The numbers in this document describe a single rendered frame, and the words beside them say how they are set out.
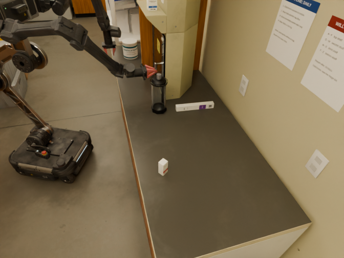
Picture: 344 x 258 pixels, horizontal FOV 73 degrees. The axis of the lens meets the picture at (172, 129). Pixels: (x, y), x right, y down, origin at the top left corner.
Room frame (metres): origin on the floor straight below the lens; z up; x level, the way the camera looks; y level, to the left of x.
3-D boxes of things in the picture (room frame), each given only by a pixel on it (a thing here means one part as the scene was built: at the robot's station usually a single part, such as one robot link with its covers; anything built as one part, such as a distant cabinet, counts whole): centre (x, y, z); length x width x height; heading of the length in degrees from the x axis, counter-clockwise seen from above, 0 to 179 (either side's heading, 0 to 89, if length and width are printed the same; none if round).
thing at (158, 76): (1.25, 0.10, 1.18); 0.09 x 0.09 x 0.07
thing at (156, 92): (1.25, 0.10, 1.06); 0.11 x 0.11 x 0.21
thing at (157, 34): (1.52, 0.12, 1.19); 0.30 x 0.01 x 0.40; 18
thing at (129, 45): (2.02, 0.41, 1.02); 0.13 x 0.13 x 0.15
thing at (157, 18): (1.50, 0.16, 1.46); 0.32 x 0.12 x 0.10; 18
